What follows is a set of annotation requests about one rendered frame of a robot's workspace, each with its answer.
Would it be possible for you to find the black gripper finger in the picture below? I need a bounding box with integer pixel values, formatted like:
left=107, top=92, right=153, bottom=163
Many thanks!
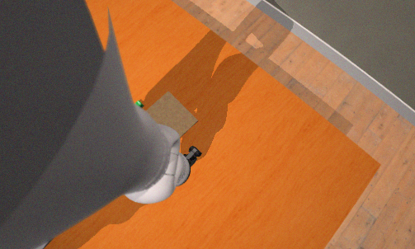
left=184, top=146, right=202, bottom=167

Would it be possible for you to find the tan square mat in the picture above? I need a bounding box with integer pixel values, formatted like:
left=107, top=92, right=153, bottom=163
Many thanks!
left=146, top=92, right=198, bottom=137

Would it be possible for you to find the green die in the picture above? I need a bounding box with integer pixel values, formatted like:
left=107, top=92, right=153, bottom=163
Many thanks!
left=135, top=101, right=144, bottom=108

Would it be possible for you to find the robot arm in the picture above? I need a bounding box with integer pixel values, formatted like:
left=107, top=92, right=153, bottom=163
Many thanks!
left=0, top=0, right=190, bottom=249

